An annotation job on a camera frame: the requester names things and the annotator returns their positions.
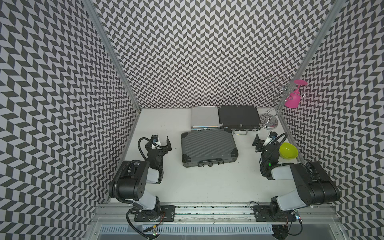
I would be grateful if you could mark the small silver poker case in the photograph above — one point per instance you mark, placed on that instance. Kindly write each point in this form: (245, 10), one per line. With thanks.
(204, 118)

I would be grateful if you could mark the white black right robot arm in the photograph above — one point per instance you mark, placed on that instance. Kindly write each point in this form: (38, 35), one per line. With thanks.
(313, 184)

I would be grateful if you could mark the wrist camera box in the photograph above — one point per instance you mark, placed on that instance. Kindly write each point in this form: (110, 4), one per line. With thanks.
(271, 136)
(155, 142)

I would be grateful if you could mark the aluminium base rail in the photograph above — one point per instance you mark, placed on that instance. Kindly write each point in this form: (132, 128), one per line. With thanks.
(192, 221)

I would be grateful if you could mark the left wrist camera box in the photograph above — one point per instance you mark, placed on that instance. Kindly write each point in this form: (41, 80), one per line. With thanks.
(155, 142)

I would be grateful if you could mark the chrome glass holder stand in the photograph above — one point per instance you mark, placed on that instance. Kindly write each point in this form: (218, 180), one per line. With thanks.
(270, 118)

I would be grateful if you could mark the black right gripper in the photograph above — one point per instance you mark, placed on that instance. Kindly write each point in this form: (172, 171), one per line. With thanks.
(256, 140)

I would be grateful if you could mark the lime green plastic bowl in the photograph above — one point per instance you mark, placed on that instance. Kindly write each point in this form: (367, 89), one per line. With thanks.
(288, 151)

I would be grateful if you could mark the black textured poker case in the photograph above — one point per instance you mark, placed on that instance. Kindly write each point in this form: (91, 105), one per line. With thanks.
(239, 119)

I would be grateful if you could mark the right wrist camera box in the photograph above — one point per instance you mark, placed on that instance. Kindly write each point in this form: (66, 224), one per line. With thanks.
(271, 136)

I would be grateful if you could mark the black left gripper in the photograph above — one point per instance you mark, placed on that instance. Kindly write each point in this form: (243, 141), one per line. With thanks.
(165, 150)

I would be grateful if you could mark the large black poker case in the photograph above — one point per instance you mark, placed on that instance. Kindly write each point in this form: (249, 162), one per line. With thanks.
(208, 148)

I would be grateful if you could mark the pink plastic wine glass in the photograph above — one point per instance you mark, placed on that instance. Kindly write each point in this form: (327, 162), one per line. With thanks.
(294, 98)

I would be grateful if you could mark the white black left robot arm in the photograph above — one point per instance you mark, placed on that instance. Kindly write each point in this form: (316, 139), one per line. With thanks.
(129, 183)

